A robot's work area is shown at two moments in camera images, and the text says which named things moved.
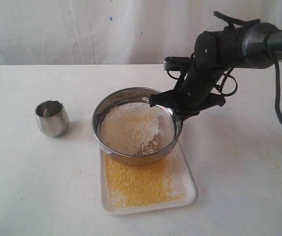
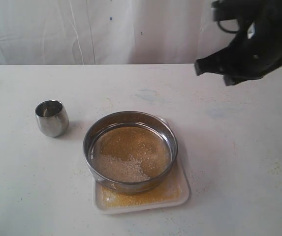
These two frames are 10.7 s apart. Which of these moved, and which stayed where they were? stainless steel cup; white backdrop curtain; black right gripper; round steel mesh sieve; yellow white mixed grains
Moved: black right gripper; round steel mesh sieve; yellow white mixed grains
Stayed: stainless steel cup; white backdrop curtain
